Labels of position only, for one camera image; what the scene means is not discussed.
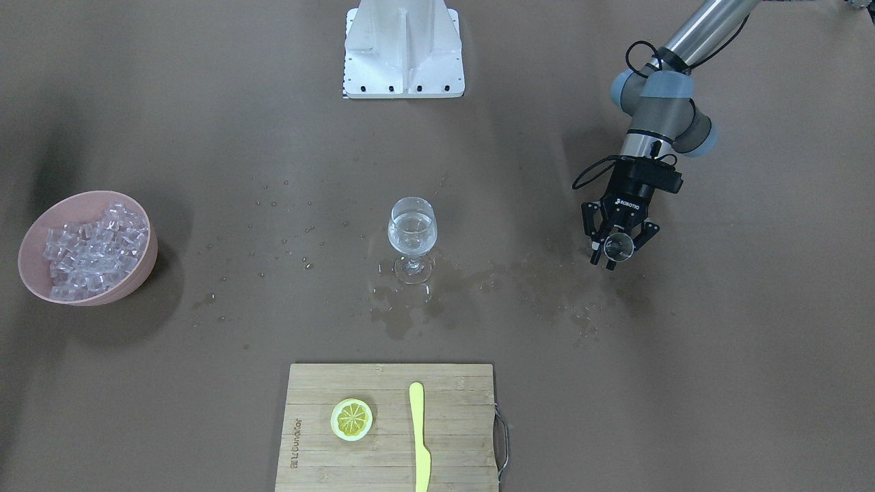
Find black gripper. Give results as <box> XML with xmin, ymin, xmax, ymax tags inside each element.
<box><xmin>581</xmin><ymin>158</ymin><xmax>682</xmax><ymax>271</ymax></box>

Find steel jigger measuring cup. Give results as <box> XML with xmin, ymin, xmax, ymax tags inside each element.
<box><xmin>602</xmin><ymin>232</ymin><xmax>636</xmax><ymax>264</ymax></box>

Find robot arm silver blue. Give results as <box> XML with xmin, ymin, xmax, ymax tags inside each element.
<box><xmin>571</xmin><ymin>1</ymin><xmax>757</xmax><ymax>271</ymax></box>

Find clear wine glass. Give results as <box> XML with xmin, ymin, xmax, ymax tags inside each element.
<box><xmin>387</xmin><ymin>197</ymin><xmax>438</xmax><ymax>284</ymax></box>

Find clear ice cubes pile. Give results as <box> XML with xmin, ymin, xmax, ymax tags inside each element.
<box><xmin>42</xmin><ymin>202</ymin><xmax>150</xmax><ymax>302</ymax></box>

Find bamboo cutting board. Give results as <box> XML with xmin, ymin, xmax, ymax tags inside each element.
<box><xmin>274</xmin><ymin>362</ymin><xmax>509</xmax><ymax>491</ymax></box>

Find yellow plastic knife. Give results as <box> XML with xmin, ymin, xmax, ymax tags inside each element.
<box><xmin>409</xmin><ymin>382</ymin><xmax>432</xmax><ymax>491</ymax></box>

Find yellow lemon slice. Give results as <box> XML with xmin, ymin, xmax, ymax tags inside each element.
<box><xmin>330</xmin><ymin>398</ymin><xmax>374</xmax><ymax>442</ymax></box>

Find pink bowl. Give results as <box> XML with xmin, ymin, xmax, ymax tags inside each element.
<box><xmin>18</xmin><ymin>190</ymin><xmax>157</xmax><ymax>306</ymax></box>

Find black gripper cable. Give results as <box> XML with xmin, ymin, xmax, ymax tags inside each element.
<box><xmin>571</xmin><ymin>154</ymin><xmax>626</xmax><ymax>192</ymax></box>

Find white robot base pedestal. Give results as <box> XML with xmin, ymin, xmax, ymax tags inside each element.
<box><xmin>342</xmin><ymin>1</ymin><xmax>466</xmax><ymax>99</ymax></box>

